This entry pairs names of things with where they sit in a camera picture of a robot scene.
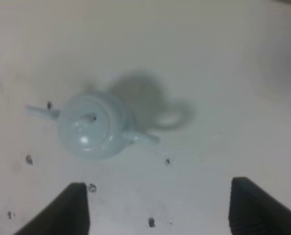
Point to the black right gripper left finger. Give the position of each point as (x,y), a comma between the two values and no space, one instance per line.
(67,214)

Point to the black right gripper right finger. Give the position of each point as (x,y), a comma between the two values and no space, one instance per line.
(252,211)

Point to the blue porcelain teapot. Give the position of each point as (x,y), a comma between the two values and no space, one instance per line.
(96,125)

